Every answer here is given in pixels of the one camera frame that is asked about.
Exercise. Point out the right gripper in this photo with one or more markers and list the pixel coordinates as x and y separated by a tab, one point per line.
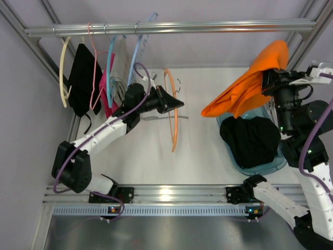
279	82

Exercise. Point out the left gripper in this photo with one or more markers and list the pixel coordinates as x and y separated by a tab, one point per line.
161	99

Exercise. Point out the orange trousers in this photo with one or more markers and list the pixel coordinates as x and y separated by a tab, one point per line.
246	92

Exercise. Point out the orange plastic hanger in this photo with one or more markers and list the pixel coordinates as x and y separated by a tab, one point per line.
173	120

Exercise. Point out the black trousers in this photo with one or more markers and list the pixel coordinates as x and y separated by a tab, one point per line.
80	79
253	142

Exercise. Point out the light blue plastic hanger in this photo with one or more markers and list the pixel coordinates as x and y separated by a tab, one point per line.
138	51

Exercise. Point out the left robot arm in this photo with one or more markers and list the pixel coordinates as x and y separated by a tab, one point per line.
72	165

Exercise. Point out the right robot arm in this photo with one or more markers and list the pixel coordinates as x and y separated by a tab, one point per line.
305	153

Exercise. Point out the beige grey trousers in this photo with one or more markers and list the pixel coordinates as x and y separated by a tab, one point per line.
119	70

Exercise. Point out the teal plastic hanger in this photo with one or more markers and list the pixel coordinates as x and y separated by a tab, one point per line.
110	102

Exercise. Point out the black trousers on cream hanger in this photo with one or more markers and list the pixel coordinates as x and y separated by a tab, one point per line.
80	79

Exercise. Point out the cream plastic hanger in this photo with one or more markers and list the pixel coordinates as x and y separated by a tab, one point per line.
64	93

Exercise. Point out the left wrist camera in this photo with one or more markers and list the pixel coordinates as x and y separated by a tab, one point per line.
152	77

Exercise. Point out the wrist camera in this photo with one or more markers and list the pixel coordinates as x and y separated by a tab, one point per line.
152	77
317	73

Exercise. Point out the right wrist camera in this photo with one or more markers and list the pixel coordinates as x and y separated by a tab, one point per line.
317	73

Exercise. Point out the aluminium frame posts right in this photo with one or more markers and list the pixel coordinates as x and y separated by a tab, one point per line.
294	52

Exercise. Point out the aluminium frame posts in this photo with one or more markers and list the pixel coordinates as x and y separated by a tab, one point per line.
33	44
294	52

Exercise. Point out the pink wire hanger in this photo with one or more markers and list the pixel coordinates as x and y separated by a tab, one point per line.
93	103

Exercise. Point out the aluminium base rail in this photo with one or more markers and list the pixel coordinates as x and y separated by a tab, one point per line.
149	194

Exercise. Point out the slotted cable duct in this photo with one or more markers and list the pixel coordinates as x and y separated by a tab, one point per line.
133	210

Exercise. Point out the silver aluminium hanging rail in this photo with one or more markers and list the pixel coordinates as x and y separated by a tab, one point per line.
63	30

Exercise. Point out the aluminium frame posts left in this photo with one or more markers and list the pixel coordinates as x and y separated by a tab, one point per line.
33	44

